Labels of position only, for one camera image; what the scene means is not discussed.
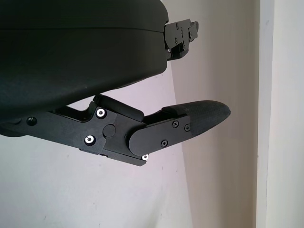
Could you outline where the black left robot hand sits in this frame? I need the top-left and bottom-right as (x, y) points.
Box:
(0, 0), (231, 167)

